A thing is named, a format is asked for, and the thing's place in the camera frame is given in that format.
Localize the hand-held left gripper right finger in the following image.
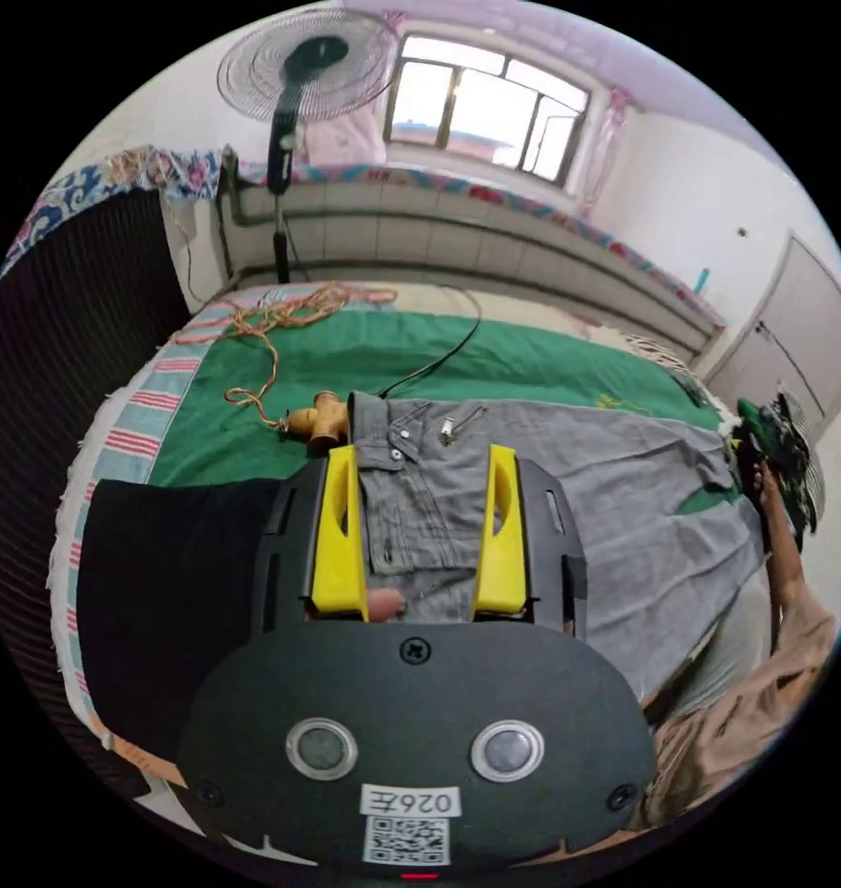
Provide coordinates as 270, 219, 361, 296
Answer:
471, 445, 530, 613

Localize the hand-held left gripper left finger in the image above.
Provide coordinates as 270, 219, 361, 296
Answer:
311, 445, 372, 617

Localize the person's right hand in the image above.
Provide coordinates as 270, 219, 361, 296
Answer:
751, 460, 784, 516

